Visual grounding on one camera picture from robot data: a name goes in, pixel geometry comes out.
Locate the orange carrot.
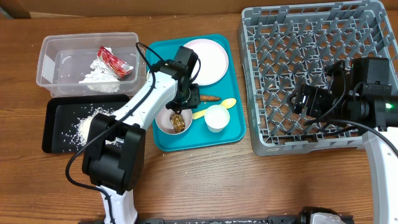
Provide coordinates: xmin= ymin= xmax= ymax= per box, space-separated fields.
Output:
xmin=200 ymin=95 xmax=221 ymax=102

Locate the brown food scrap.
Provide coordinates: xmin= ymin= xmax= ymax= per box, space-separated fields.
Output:
xmin=170 ymin=113 xmax=185 ymax=133

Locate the pink bowl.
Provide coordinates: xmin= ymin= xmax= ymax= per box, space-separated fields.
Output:
xmin=155 ymin=108 xmax=193 ymax=135

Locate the pale green cup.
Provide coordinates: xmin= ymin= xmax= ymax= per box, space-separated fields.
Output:
xmin=204 ymin=105 xmax=230 ymax=133

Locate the red snack wrapper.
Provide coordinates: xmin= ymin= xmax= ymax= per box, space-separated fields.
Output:
xmin=97 ymin=46 xmax=134 ymax=78

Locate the white tissue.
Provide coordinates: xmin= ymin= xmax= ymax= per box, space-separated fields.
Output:
xmin=79 ymin=57 xmax=120 ymax=93

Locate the white rice pile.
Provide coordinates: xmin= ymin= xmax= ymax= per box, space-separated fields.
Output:
xmin=61 ymin=106 xmax=114 ymax=146

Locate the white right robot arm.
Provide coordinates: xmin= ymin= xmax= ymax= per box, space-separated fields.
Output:
xmin=287 ymin=57 xmax=397 ymax=223

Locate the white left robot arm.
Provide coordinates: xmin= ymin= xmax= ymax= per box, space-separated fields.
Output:
xmin=65 ymin=46 xmax=200 ymax=223

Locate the pink plate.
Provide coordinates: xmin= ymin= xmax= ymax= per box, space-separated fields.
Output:
xmin=184 ymin=39 xmax=229 ymax=86

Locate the yellow plastic spoon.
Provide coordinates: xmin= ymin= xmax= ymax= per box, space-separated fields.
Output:
xmin=192 ymin=98 xmax=237 ymax=119

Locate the teal serving tray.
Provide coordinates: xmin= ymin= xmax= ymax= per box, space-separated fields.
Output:
xmin=149 ymin=34 xmax=246 ymax=152

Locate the grey dish rack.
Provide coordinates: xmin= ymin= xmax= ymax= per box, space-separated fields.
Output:
xmin=238 ymin=1 xmax=397 ymax=156

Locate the black tray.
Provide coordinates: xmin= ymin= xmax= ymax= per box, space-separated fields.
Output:
xmin=42 ymin=95 xmax=129 ymax=153

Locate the clear plastic bin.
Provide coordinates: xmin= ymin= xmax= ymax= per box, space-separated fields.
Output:
xmin=36 ymin=32 xmax=146 ymax=98

